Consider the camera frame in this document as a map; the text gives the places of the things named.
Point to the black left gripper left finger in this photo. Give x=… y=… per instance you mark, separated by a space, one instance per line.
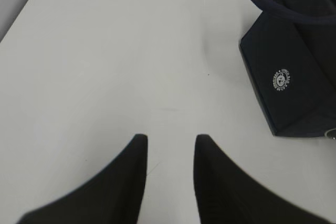
x=114 y=195

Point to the dark blue insulated lunch bag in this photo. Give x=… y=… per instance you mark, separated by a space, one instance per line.
x=289 y=53

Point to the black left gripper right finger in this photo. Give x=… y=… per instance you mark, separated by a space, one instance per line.
x=226 y=193

